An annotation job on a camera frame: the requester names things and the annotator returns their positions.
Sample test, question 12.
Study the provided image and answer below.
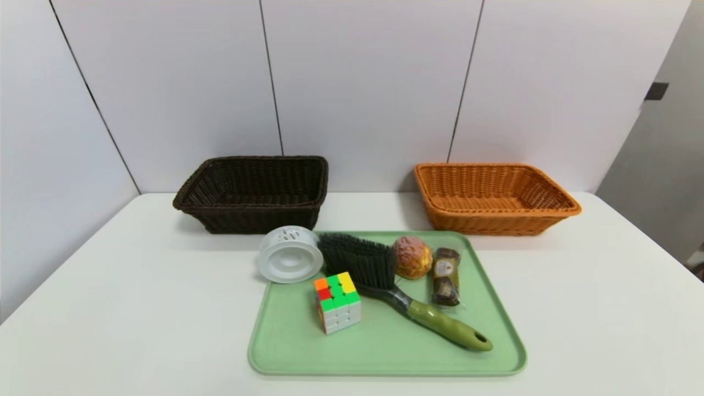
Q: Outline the brown background object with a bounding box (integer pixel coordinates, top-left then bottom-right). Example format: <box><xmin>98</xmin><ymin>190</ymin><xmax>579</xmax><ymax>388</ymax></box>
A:
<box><xmin>685</xmin><ymin>250</ymin><xmax>704</xmax><ymax>281</ymax></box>

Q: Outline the round golden bread bun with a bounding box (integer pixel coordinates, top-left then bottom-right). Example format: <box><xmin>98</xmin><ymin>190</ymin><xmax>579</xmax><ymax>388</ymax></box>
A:
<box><xmin>392</xmin><ymin>236</ymin><xmax>433</xmax><ymax>280</ymax></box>

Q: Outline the wrapped chocolate roll snack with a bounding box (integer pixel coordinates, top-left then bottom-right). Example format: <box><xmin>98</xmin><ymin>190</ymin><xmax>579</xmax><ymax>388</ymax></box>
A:
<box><xmin>431</xmin><ymin>247</ymin><xmax>463</xmax><ymax>307</ymax></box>

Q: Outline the light green plastic tray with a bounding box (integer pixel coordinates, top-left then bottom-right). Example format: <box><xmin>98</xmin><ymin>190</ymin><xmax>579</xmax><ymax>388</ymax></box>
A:
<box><xmin>247</xmin><ymin>230</ymin><xmax>527</xmax><ymax>377</ymax></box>

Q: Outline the colourful puzzle cube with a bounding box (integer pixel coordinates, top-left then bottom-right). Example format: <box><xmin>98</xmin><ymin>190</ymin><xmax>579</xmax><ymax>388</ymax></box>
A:
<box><xmin>313</xmin><ymin>272</ymin><xmax>362</xmax><ymax>335</ymax></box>

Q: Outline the black brush with green handle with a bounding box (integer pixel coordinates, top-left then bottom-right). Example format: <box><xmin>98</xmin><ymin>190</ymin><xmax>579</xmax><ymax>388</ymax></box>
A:
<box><xmin>317</xmin><ymin>232</ymin><xmax>493</xmax><ymax>352</ymax></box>

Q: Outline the orange wicker basket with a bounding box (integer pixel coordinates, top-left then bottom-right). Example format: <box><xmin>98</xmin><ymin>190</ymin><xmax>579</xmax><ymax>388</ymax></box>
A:
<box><xmin>414</xmin><ymin>163</ymin><xmax>582</xmax><ymax>236</ymax></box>

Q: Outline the dark brown wicker basket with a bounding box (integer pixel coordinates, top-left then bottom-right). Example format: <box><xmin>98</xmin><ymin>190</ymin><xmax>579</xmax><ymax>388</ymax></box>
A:
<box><xmin>173</xmin><ymin>156</ymin><xmax>329</xmax><ymax>234</ymax></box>

